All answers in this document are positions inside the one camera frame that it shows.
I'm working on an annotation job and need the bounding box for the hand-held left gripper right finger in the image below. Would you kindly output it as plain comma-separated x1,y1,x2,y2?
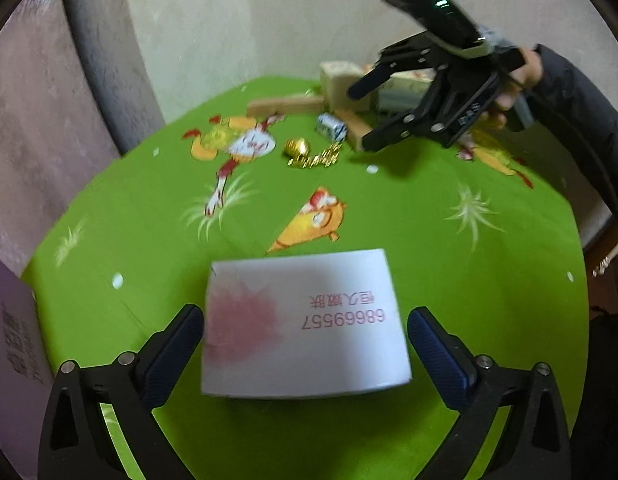
408,307,572,480

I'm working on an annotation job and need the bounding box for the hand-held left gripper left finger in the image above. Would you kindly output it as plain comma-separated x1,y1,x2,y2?
37,304,205,480

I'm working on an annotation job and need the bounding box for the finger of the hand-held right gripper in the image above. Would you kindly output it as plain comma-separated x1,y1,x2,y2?
361,74,455,153
347,32,450,101

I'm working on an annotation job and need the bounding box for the white pink box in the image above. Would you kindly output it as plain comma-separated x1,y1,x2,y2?
201,248,413,400

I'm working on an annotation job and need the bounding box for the purple cardboard box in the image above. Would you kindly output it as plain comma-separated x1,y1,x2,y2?
0,249,58,412

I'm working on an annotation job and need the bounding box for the person's right forearm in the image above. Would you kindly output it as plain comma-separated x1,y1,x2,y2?
533,43,618,243

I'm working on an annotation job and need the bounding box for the green printed desktop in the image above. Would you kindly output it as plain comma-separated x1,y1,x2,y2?
21,74,590,480

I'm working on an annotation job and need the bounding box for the person's right hand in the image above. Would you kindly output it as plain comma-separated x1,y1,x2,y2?
483,49,544,127

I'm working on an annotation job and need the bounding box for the beige box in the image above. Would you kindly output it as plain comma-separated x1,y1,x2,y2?
319,61,366,112

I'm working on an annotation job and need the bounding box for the small white blue packet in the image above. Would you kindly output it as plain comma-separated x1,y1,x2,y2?
316,113,349,141

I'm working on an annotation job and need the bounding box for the long wooden block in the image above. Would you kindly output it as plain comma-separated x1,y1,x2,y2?
247,92,326,117

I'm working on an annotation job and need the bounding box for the gold ingot ornament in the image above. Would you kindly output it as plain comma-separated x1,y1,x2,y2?
281,138,312,160

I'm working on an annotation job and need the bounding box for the brown wooden furniture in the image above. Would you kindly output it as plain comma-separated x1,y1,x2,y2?
586,232,618,287

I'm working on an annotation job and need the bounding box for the patterned mauve curtain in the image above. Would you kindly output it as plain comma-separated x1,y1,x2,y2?
0,0,124,283

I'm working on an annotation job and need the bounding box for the gold bead chain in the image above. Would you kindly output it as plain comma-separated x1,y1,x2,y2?
288,143,343,169

